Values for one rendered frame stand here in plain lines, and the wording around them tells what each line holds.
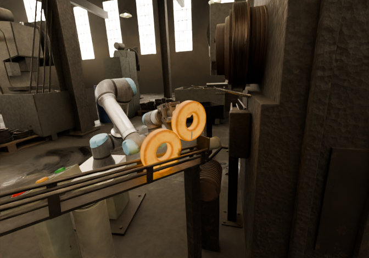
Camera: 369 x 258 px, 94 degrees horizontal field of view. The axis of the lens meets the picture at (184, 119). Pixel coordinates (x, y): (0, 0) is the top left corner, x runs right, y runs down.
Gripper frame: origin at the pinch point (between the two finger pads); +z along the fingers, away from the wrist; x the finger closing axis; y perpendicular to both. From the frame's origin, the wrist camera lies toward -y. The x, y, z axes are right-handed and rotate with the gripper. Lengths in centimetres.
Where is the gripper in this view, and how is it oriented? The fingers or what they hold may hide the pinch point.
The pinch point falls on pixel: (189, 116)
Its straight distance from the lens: 66.6
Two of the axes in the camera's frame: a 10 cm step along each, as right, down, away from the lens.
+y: -2.0, -9.8, -0.4
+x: 7.6, -1.8, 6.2
